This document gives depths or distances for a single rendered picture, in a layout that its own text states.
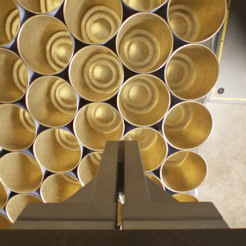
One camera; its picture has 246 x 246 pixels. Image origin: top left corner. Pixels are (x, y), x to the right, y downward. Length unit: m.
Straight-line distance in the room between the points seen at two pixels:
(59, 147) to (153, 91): 0.19
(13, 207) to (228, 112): 1.56
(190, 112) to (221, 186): 1.66
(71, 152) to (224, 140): 1.53
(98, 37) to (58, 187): 0.26
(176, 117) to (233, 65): 0.96
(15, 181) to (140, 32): 0.31
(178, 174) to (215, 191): 1.65
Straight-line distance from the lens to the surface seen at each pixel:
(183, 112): 0.33
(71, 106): 0.33
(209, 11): 0.30
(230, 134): 1.75
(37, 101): 0.29
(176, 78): 0.32
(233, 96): 1.28
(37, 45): 0.31
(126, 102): 0.31
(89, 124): 0.32
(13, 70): 0.36
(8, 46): 0.28
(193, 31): 0.33
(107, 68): 0.31
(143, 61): 0.31
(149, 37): 0.31
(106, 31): 0.31
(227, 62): 1.24
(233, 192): 2.07
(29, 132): 0.36
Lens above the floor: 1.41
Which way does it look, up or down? 73 degrees down
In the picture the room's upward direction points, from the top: 178 degrees counter-clockwise
